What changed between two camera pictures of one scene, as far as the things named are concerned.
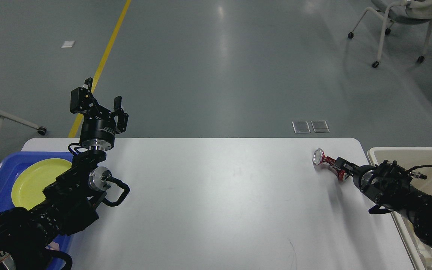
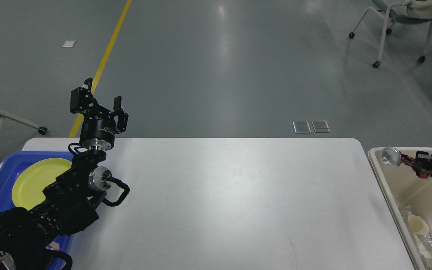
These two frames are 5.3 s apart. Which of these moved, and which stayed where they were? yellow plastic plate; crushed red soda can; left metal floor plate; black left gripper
Moved: crushed red soda can
Stayed: left metal floor plate; yellow plastic plate; black left gripper
